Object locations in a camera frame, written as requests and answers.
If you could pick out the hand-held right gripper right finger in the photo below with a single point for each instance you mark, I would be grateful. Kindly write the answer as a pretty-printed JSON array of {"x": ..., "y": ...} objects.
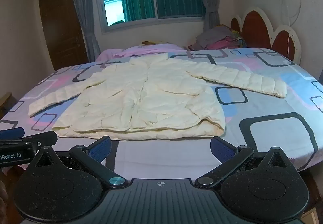
[{"x": 222, "y": 149}]

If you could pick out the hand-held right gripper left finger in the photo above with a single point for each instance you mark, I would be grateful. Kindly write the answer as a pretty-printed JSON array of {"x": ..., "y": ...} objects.
[{"x": 101, "y": 149}]

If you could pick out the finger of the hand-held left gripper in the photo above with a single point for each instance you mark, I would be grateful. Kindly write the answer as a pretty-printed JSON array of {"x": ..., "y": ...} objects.
[
  {"x": 45, "y": 139},
  {"x": 11, "y": 132}
]

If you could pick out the cream puffer jacket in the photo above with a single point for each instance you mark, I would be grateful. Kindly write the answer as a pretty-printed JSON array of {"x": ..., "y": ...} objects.
[{"x": 141, "y": 97}]

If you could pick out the pile of colourful clothes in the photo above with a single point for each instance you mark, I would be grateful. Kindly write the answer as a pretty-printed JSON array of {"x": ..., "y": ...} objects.
[{"x": 217, "y": 38}]

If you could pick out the wooden nightstand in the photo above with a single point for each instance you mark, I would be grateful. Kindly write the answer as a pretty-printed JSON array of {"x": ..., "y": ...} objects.
[{"x": 6, "y": 103}]

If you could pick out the bed with patterned sheet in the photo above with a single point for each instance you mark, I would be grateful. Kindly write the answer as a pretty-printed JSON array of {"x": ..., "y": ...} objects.
[{"x": 262, "y": 108}]

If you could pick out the brown wooden door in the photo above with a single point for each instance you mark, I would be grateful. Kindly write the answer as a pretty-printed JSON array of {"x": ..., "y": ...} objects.
[{"x": 60, "y": 27}]

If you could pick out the white and brown headboard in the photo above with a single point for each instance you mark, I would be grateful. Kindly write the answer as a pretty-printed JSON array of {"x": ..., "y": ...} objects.
[{"x": 254, "y": 29}]

